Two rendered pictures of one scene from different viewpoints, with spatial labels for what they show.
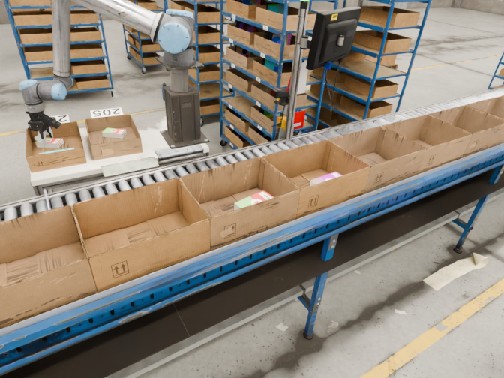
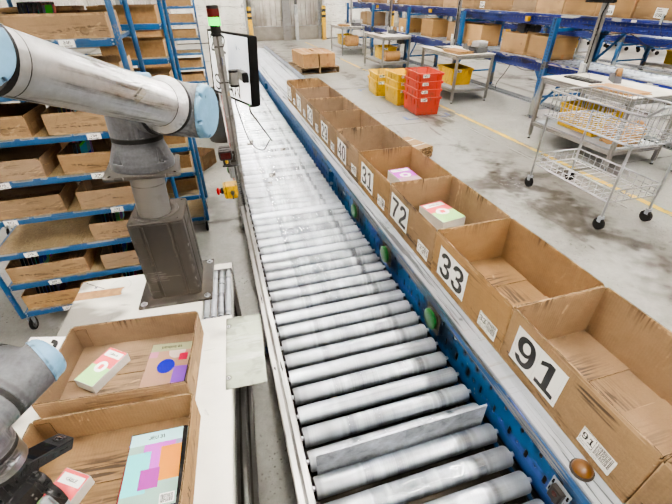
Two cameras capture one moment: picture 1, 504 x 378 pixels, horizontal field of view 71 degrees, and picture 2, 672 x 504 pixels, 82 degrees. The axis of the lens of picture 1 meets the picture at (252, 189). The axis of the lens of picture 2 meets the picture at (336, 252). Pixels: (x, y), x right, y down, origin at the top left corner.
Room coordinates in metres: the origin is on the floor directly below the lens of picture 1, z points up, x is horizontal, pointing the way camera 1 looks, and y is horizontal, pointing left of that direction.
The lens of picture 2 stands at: (1.17, 1.43, 1.71)
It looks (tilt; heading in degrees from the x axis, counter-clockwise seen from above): 34 degrees down; 287
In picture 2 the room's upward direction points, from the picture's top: 1 degrees counter-clockwise
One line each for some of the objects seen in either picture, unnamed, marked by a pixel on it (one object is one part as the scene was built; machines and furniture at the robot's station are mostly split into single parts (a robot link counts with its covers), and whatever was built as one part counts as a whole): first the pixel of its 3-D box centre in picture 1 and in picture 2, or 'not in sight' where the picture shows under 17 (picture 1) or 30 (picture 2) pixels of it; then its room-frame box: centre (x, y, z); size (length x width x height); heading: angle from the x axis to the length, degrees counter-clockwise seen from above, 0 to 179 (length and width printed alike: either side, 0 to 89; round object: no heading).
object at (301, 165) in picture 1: (313, 177); (400, 179); (1.37, -0.27, 0.96); 0.39 x 0.29 x 0.17; 123
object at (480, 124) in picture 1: (463, 130); (332, 116); (2.01, -1.26, 0.96); 0.39 x 0.29 x 0.17; 123
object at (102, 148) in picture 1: (112, 135); (129, 363); (1.98, 0.89, 0.80); 0.38 x 0.28 x 0.10; 27
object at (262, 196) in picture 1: (257, 209); (440, 218); (1.16, -0.03, 0.92); 0.16 x 0.11 x 0.07; 132
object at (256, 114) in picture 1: (276, 116); (133, 215); (2.95, -0.18, 0.59); 0.40 x 0.30 x 0.10; 31
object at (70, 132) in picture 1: (55, 145); (105, 472); (1.81, 1.16, 0.80); 0.38 x 0.28 x 0.10; 29
